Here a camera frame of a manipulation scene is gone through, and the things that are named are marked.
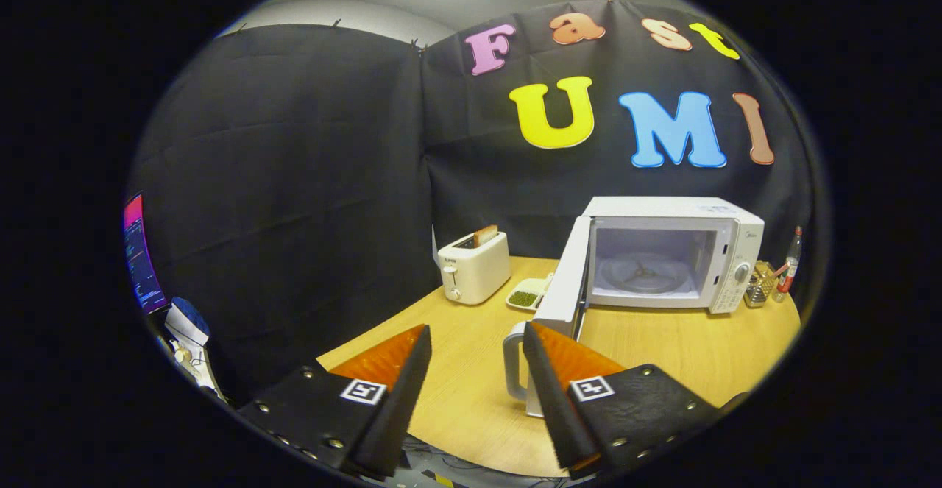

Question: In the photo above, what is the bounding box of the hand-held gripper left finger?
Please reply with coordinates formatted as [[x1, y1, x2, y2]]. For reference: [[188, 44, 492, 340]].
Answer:
[[235, 324, 433, 481]]

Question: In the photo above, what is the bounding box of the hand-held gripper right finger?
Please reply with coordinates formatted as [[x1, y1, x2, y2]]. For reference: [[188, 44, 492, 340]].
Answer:
[[523, 321, 748, 480]]

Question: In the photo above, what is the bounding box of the white microwave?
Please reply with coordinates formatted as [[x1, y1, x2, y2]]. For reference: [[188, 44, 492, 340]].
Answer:
[[503, 196, 766, 419]]

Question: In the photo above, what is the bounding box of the white divided bean dish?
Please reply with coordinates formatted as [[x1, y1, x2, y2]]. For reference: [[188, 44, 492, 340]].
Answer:
[[506, 277, 551, 312]]

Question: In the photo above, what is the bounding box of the cream toaster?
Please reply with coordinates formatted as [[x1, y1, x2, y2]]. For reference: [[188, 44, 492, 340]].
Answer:
[[437, 230, 512, 306]]

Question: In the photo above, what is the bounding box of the glass turntable plate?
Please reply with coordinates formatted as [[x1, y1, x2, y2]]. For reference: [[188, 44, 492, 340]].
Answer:
[[600, 252, 693, 296]]

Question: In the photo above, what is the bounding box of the white and blue device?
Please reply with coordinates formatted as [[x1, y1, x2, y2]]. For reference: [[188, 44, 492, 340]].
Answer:
[[151, 297, 229, 404]]

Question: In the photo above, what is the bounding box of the clear plastic bottle red label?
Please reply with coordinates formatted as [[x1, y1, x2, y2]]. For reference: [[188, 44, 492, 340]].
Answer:
[[774, 226, 804, 303]]

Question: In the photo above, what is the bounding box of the computer monitor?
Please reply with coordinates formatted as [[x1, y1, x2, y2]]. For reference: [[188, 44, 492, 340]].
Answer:
[[122, 192, 170, 316]]

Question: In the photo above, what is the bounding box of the metal wire basket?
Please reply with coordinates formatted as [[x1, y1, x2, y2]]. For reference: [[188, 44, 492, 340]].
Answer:
[[743, 260, 779, 308]]

